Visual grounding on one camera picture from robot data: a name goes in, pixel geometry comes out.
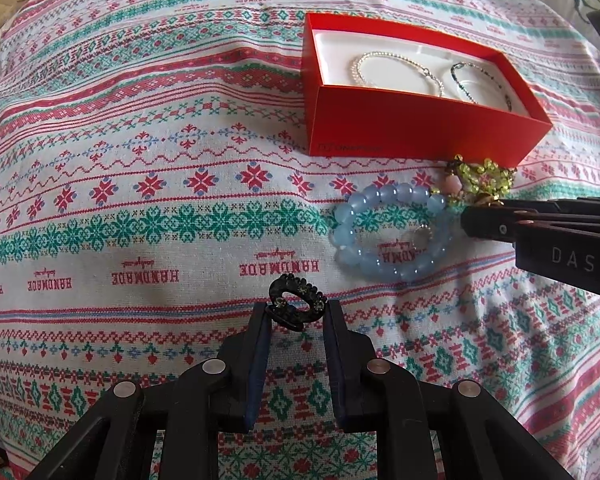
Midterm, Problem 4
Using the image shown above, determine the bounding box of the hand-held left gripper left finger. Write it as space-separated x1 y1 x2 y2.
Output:
27 302 274 480

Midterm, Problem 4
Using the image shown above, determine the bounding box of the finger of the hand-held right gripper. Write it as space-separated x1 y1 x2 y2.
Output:
459 199 600 247

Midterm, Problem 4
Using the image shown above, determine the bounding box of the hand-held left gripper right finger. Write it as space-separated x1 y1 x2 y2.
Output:
324 300 576 480

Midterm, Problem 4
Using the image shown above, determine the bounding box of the pink bead cord bracelet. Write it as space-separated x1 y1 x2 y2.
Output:
432 175 466 209

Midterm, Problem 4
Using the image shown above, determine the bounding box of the green bead bracelet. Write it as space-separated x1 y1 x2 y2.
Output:
445 156 518 206

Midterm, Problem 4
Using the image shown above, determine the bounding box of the black bead bracelet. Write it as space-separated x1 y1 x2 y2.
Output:
267 274 327 333

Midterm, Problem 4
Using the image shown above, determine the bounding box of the blue bead bracelet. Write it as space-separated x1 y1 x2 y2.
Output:
328 182 463 282

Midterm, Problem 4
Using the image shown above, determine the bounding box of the red cardboard box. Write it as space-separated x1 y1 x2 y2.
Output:
302 11 554 170

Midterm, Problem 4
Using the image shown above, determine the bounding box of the printed blanket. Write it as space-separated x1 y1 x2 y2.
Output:
0 0 600 480

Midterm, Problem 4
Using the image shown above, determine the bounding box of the dark bead bracelet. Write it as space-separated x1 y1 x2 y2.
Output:
449 61 513 111

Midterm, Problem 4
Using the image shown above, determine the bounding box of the white pearl bracelet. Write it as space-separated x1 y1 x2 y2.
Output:
351 50 446 98

